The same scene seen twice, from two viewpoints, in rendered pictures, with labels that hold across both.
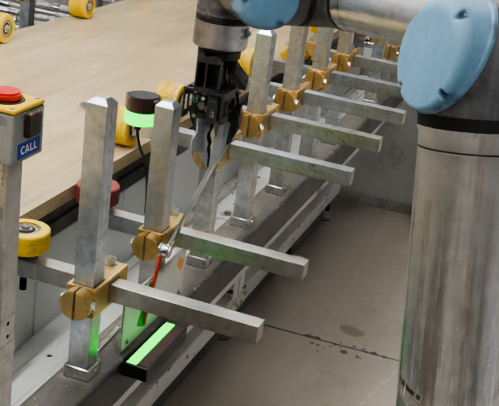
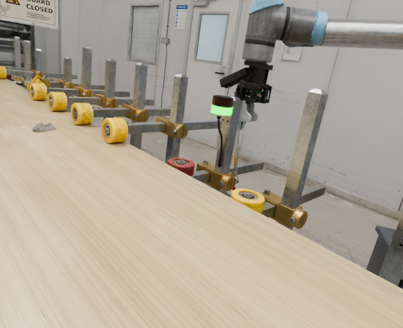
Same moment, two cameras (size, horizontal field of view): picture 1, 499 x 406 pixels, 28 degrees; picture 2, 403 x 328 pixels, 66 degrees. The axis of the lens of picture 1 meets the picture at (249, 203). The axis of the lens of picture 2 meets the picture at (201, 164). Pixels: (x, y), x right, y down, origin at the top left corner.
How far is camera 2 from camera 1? 1.69 m
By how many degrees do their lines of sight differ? 59
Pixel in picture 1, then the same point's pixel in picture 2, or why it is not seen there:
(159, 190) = (231, 149)
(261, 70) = (143, 85)
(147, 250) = (232, 183)
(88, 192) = (309, 150)
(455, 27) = not seen: outside the picture
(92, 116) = (322, 102)
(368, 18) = (353, 36)
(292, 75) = (112, 90)
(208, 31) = (269, 51)
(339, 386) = not seen: hidden behind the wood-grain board
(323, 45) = (88, 76)
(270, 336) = not seen: hidden behind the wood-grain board
